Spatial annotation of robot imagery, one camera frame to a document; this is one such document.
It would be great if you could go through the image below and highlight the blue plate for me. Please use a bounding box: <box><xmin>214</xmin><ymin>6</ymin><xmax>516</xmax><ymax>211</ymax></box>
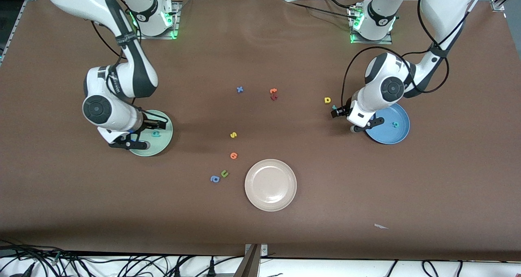
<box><xmin>364</xmin><ymin>102</ymin><xmax>411</xmax><ymax>145</ymax></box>

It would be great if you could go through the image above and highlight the green plate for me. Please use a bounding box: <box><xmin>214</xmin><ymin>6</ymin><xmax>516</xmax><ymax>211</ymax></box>
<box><xmin>128</xmin><ymin>109</ymin><xmax>174</xmax><ymax>157</ymax></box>

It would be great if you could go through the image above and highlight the white plate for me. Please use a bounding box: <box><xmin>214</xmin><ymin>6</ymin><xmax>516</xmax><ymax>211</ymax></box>
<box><xmin>244</xmin><ymin>159</ymin><xmax>298</xmax><ymax>212</ymax></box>

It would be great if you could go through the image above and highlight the brown table mat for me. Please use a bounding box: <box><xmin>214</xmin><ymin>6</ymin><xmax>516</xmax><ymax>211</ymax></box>
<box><xmin>0</xmin><ymin>0</ymin><xmax>521</xmax><ymax>261</ymax></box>

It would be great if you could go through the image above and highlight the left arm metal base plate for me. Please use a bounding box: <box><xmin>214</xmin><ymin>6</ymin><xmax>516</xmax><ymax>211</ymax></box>
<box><xmin>349</xmin><ymin>4</ymin><xmax>394</xmax><ymax>45</ymax></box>

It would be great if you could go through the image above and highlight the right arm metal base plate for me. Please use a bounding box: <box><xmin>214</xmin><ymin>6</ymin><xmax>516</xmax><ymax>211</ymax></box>
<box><xmin>135</xmin><ymin>0</ymin><xmax>181</xmax><ymax>40</ymax></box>

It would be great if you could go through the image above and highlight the black base cable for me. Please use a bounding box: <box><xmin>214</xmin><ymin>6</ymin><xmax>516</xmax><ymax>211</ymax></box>
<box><xmin>324</xmin><ymin>0</ymin><xmax>357</xmax><ymax>11</ymax></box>
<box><xmin>284</xmin><ymin>1</ymin><xmax>354</xmax><ymax>17</ymax></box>

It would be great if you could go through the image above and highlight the metal table bracket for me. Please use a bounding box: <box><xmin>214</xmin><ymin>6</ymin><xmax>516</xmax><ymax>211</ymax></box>
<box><xmin>245</xmin><ymin>244</ymin><xmax>268</xmax><ymax>277</ymax></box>

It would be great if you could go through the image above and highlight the dark grey floor cable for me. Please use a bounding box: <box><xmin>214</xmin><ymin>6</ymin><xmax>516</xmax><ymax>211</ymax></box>
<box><xmin>0</xmin><ymin>244</ymin><xmax>61</xmax><ymax>265</ymax></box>

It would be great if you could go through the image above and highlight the black cable connector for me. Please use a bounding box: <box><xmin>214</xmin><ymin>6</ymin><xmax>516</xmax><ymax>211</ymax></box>
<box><xmin>8</xmin><ymin>263</ymin><xmax>35</xmax><ymax>277</ymax></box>

